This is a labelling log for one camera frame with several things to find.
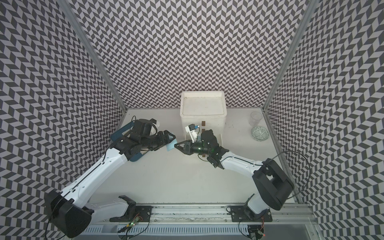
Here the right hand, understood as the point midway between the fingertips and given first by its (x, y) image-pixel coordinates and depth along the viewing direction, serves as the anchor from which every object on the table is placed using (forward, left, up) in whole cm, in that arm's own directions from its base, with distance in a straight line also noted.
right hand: (176, 148), depth 75 cm
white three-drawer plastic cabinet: (+23, -16, +4) cm, 28 cm away
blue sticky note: (0, +2, +2) cm, 3 cm away
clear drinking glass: (+32, -52, -15) cm, 62 cm away
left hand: (+3, +3, +2) cm, 5 cm away
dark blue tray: (+22, +44, -15) cm, 51 cm away
